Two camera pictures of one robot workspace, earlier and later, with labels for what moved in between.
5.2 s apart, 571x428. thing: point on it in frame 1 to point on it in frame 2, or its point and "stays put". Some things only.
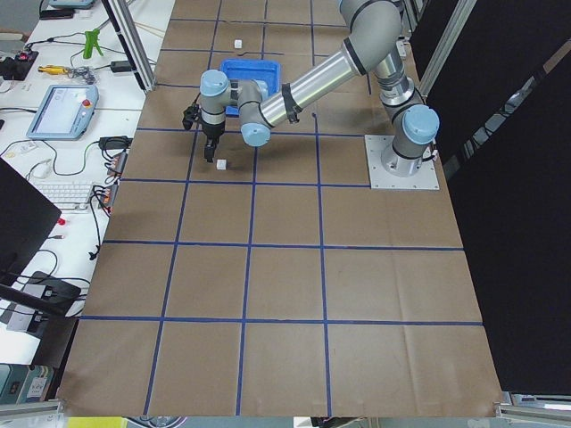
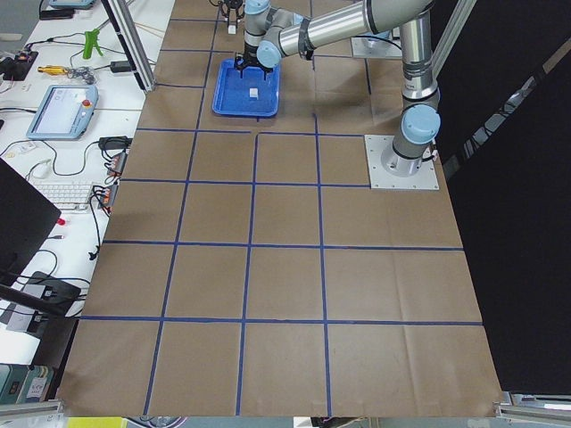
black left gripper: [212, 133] to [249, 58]
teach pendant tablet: [64, 113] stays put
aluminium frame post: [132, 43] stays put
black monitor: [27, 218] stays put
